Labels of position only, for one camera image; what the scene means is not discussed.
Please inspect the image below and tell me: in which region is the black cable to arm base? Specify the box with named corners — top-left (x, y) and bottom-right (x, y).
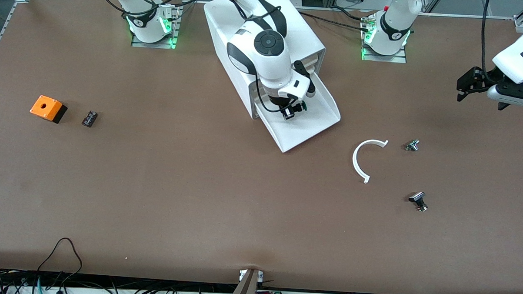
top-left (297, 10), bottom-right (373, 33)

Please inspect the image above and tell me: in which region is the thin black looped cable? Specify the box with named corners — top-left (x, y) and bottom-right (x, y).
top-left (36, 237), bottom-right (84, 294)

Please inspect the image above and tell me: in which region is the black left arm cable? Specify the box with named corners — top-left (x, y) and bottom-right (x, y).
top-left (480, 0), bottom-right (500, 82)

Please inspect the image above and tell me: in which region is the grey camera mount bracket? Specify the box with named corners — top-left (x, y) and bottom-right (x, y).
top-left (228, 268), bottom-right (264, 294)

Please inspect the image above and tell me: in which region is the aluminium table edge rail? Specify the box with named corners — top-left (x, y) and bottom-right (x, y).
top-left (0, 0), bottom-right (19, 71)

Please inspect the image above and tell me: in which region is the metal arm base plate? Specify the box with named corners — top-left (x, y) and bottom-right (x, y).
top-left (131, 27), bottom-right (180, 50)
top-left (361, 45), bottom-right (408, 64)

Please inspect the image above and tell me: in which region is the white curved plastic ring piece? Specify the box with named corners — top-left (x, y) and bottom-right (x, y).
top-left (352, 138), bottom-right (389, 185)

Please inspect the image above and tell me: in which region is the black flat-head push button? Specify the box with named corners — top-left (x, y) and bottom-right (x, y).
top-left (408, 191), bottom-right (429, 213)

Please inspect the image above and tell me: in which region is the white open-top drawer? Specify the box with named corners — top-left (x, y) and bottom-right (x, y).
top-left (255, 69), bottom-right (343, 155)

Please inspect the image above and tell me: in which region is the orange button enclosure box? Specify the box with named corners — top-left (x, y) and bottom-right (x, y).
top-left (29, 94), bottom-right (68, 124)

